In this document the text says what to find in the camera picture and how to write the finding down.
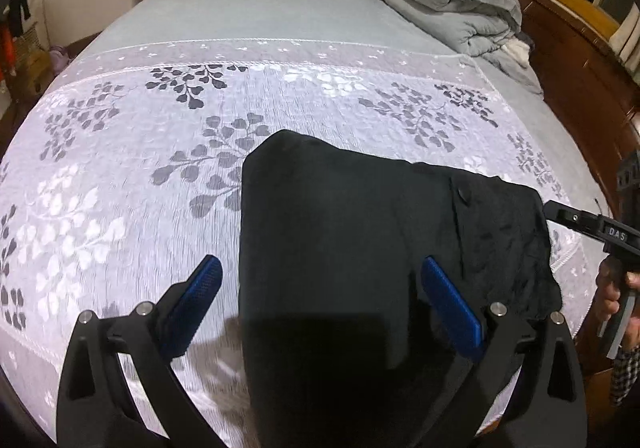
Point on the brown woven basket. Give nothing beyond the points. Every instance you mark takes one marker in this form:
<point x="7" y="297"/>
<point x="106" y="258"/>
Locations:
<point x="34" y="62"/>

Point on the white cloth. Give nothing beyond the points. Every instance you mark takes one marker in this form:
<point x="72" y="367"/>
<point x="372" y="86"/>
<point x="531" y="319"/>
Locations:
<point x="517" y="52"/>

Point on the person's right forearm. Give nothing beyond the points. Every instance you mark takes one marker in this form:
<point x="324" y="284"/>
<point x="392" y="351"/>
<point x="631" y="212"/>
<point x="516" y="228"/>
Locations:
<point x="627" y="378"/>

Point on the bed with grey sheet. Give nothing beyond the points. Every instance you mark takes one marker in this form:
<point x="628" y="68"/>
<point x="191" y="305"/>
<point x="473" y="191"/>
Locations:
<point x="250" y="12"/>

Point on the purple basin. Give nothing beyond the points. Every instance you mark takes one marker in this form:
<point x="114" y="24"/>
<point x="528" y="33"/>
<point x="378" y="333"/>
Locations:
<point x="59" y="57"/>

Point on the floral quilted bedspread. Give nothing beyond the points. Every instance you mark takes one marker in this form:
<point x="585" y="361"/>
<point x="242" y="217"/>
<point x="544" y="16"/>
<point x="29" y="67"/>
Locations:
<point x="125" y="177"/>

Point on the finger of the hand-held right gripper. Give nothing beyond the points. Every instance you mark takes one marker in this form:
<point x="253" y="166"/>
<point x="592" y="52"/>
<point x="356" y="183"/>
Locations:
<point x="572" y="217"/>

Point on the black hanging garment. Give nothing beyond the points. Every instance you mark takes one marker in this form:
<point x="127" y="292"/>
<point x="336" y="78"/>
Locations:
<point x="19" y="12"/>

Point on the beige curtain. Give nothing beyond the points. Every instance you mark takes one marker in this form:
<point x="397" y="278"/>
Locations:
<point x="627" y="42"/>

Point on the wooden bed headboard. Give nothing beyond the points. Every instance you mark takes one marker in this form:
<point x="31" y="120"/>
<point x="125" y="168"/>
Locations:
<point x="575" y="62"/>

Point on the person's right hand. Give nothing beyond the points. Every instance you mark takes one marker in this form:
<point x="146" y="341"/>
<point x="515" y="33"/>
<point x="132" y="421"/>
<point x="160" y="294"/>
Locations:
<point x="607" y="288"/>

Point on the black pants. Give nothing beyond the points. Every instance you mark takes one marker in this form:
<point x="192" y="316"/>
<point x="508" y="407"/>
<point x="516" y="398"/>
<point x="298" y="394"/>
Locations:
<point x="340" y="238"/>

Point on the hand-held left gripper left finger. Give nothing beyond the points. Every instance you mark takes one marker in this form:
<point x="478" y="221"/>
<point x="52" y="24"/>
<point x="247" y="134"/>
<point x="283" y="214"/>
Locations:
<point x="195" y="305"/>

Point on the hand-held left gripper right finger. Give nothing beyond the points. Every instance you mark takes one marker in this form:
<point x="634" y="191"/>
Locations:
<point x="450" y="305"/>

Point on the red hanging bag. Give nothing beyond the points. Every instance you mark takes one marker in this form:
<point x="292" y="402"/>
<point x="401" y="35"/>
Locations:
<point x="5" y="50"/>

